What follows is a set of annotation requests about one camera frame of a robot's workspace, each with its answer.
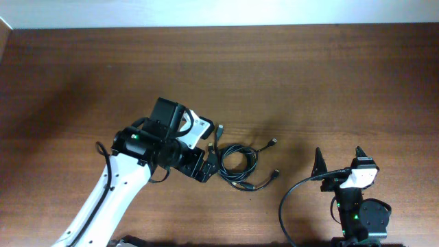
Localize black thick USB cable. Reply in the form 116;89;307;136
206;123;258;183

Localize black thin USB cable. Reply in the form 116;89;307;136
230;138;281;192

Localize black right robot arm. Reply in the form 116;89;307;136
311;147;392;247

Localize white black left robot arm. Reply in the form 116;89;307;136
55;98;217;246

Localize black right camera cable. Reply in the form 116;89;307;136
278;167;353;247

